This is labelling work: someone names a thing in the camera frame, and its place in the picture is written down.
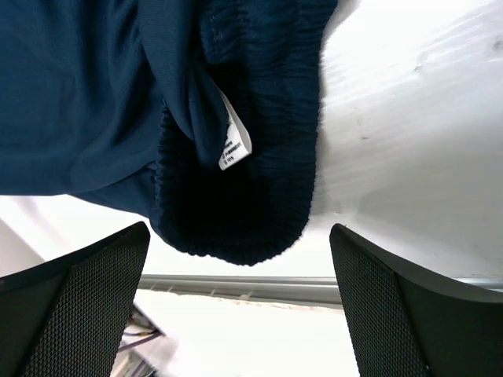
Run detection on front aluminium rail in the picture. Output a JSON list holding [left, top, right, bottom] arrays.
[[138, 272, 502, 307]]

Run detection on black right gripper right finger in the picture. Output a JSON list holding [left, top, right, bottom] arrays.
[[329, 224, 502, 376]]

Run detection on navy blue shorts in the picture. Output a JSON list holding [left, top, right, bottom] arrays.
[[1, 1, 337, 265]]

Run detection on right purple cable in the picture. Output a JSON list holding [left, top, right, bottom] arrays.
[[116, 329, 166, 354]]

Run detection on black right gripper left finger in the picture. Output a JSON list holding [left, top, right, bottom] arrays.
[[1, 222, 150, 377]]

